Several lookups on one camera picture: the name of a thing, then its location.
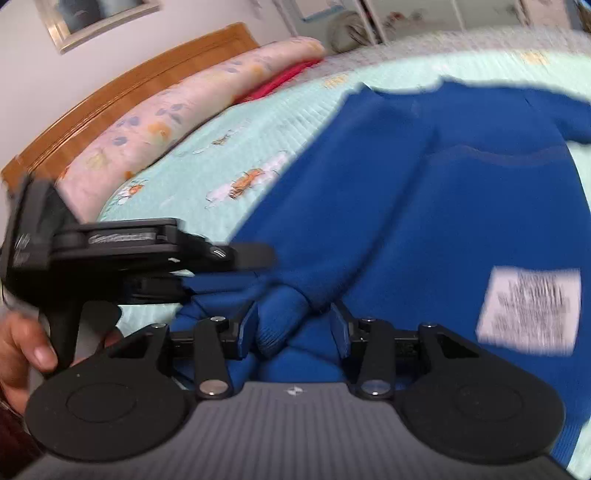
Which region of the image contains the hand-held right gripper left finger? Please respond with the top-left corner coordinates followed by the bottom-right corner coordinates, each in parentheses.
top-left (108, 302), bottom-right (259, 400)

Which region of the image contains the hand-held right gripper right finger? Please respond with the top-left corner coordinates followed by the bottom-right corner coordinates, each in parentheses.
top-left (330, 301), bottom-right (481, 400)

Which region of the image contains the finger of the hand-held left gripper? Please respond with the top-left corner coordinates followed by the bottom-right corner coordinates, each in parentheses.
top-left (205, 241), bottom-right (279, 274)

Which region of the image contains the blue knit sweater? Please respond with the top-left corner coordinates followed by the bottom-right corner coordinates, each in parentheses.
top-left (173, 78), bottom-right (591, 467)

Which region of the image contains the person's left hand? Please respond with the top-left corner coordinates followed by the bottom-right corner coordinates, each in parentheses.
top-left (0, 308), bottom-right (60, 416)

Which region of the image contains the mint green quilted bedspread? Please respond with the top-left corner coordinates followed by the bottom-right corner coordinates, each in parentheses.
top-left (95, 51), bottom-right (591, 467)

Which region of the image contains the pink floral bolster pillow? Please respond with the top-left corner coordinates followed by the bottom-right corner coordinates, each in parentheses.
top-left (55, 37), bottom-right (326, 227)

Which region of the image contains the wooden headboard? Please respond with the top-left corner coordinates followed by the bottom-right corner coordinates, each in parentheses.
top-left (0, 23), bottom-right (259, 190)

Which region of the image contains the red cloth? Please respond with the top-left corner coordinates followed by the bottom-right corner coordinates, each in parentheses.
top-left (235, 60), bottom-right (319, 104)

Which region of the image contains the blue framed poster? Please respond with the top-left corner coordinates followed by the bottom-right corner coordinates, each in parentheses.
top-left (293, 0), bottom-right (345, 23)

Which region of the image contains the purple floral bed sheet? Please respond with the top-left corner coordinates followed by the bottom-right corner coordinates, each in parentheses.
top-left (318, 25), bottom-right (591, 79)

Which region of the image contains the grey wardrobe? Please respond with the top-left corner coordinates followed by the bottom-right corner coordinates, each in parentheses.
top-left (277, 0), bottom-right (591, 47)

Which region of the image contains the framed wall photo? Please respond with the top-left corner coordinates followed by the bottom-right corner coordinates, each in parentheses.
top-left (34, 0), bottom-right (162, 55)

